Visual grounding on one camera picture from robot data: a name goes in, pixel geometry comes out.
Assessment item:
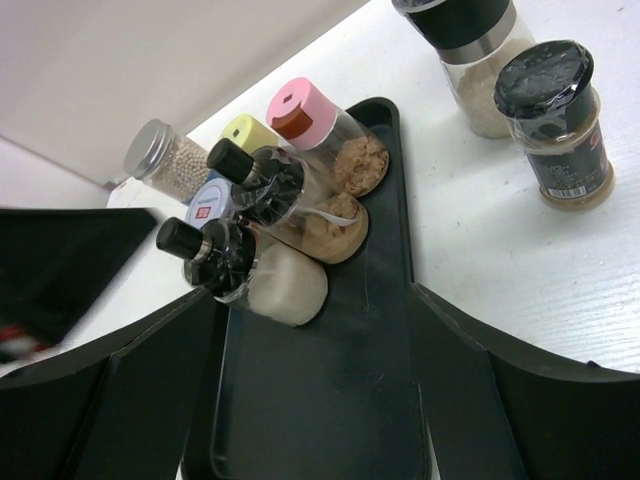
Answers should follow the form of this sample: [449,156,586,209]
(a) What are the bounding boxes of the silver-cap blue-label peppercorn jar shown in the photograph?
[123,119,215,204]

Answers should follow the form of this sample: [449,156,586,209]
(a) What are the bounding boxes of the pink-cap spice bottle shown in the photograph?
[266,77,390,198]

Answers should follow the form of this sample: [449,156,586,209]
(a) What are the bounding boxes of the black-cap bottle white contents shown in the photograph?
[156,217,329,327]

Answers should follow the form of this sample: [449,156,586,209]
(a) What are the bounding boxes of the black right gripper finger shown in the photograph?
[408,284,639,479]

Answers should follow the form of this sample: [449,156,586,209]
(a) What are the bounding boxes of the black-top glass salt grinder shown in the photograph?
[393,0,534,139]

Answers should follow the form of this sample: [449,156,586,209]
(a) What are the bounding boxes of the black-cap bottle tan contents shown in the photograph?
[207,138,369,264]

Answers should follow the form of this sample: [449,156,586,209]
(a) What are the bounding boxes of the black-lid dark-label spice jar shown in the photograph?
[493,40,615,210]

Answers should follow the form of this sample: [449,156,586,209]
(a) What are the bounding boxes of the black plastic tray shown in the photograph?
[179,96,439,480]

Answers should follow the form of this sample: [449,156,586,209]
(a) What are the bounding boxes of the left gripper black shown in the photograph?
[1,208,216,479]

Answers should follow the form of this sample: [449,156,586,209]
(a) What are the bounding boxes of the yellow-cap spice bottle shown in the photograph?
[220,113,279,153]

